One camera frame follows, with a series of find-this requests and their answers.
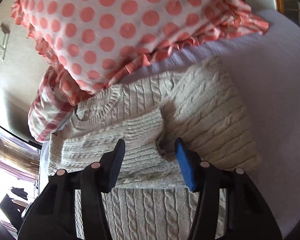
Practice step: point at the black window frame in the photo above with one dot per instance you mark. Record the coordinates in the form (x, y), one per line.
(19, 138)

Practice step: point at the lavender bed sheet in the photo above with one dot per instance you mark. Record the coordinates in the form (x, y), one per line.
(266, 70)

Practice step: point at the white wall socket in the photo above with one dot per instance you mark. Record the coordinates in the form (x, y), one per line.
(4, 36)

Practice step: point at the pink polka dot pillow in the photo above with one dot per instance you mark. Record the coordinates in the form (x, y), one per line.
(92, 44)

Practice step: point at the red white checked bolster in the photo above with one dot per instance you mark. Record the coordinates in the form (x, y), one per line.
(54, 103)

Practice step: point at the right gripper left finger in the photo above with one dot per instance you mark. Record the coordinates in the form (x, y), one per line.
(73, 200)

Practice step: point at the beige cable-knit sweater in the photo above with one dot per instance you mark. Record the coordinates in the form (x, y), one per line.
(200, 105)

